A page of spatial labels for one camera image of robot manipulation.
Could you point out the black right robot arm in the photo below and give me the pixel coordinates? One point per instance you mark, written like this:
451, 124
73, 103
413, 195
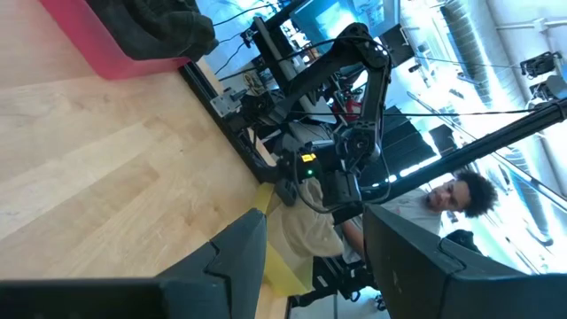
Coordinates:
374, 88

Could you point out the grey computer monitor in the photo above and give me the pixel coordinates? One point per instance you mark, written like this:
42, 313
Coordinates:
328, 17

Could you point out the pink plastic tray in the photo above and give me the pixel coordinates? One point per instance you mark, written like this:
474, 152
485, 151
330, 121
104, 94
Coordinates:
97, 49

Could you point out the person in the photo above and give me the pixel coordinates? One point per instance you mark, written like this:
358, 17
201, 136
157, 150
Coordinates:
443, 199

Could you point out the black cap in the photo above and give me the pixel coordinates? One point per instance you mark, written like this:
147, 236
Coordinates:
128, 40
177, 22

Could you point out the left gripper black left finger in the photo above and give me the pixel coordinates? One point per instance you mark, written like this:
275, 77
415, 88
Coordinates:
239, 266

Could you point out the yellow plastic tray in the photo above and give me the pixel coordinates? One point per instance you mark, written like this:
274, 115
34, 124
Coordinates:
283, 279

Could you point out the beige cap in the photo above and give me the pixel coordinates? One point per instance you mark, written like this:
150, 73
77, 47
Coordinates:
305, 230

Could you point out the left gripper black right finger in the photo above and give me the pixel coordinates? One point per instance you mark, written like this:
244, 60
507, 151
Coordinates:
407, 274

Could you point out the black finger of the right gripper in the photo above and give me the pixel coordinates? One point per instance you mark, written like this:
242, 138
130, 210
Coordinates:
285, 192

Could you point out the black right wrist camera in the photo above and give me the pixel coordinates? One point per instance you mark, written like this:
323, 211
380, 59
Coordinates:
341, 188

